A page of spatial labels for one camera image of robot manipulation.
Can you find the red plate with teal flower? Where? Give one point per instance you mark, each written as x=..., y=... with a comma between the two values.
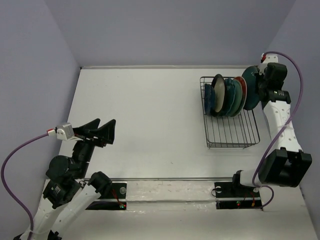
x=244, y=89

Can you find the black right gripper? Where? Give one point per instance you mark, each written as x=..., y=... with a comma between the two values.
x=259, y=77

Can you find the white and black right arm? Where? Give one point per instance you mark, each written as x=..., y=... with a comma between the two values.
x=284, y=163

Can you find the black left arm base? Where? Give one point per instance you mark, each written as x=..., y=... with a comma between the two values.
x=113, y=200

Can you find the black wire dish rack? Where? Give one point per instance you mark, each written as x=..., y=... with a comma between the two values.
x=240, y=131

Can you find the teal scalloped embossed plate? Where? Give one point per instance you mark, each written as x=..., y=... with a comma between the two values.
x=230, y=96

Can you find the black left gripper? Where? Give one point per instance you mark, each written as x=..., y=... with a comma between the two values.
x=107, y=131

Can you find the light green flower plate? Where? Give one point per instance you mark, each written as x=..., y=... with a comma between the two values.
x=237, y=97

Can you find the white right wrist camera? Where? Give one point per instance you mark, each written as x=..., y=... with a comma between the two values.
x=267, y=58

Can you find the dark blue shell-shaped plate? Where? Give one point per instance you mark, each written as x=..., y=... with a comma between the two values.
x=209, y=99

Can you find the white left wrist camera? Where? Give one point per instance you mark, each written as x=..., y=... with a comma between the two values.
x=63, y=132

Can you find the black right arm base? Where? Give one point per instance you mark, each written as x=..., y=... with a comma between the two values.
x=231, y=195

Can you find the dark teal round plate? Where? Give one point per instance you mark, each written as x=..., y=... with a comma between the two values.
x=252, y=99

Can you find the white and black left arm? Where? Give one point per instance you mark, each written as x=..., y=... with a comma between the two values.
x=65, y=197

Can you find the cream plate with purple rim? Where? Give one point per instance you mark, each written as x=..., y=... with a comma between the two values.
x=219, y=86

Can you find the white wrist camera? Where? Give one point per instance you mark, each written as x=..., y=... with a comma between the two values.
x=267, y=58
x=63, y=132

